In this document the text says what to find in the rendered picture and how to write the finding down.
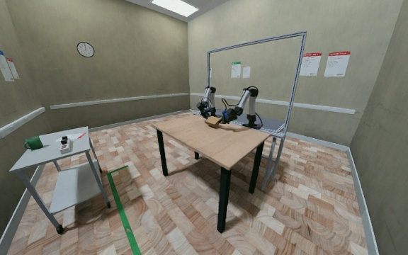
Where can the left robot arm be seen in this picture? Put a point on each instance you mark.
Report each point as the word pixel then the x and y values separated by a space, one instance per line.
pixel 238 110

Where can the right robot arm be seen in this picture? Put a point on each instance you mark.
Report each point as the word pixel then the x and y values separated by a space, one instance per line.
pixel 204 103

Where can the brown cardboard box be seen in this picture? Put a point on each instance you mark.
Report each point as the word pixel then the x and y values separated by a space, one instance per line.
pixel 213 121

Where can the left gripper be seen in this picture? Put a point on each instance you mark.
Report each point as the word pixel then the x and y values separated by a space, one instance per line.
pixel 225 119

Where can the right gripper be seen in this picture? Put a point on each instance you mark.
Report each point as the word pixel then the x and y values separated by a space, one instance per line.
pixel 204 114

